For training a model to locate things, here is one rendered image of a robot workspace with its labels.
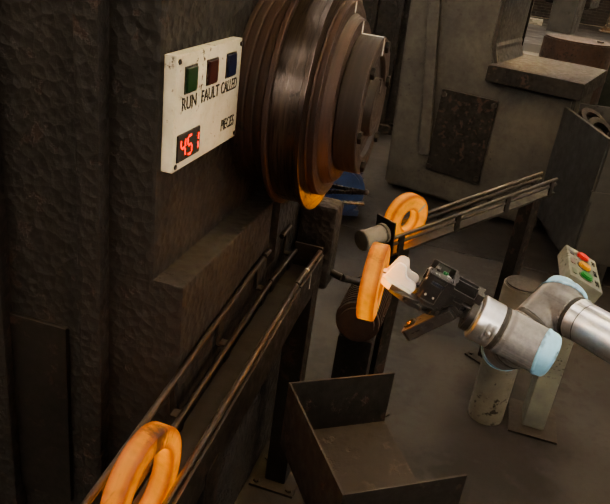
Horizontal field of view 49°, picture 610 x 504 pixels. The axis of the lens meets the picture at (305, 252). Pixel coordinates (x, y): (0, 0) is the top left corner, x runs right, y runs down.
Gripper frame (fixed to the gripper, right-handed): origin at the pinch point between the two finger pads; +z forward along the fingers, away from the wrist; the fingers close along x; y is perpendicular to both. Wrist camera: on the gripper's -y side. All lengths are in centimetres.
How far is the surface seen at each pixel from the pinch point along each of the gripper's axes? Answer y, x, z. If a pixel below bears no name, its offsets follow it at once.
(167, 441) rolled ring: -16, 49, 16
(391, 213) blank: -11, -62, 3
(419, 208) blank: -9, -69, -4
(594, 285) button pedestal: -8, -78, -60
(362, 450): -21.4, 22.4, -12.8
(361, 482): -21.6, 29.5, -14.4
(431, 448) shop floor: -74, -59, -44
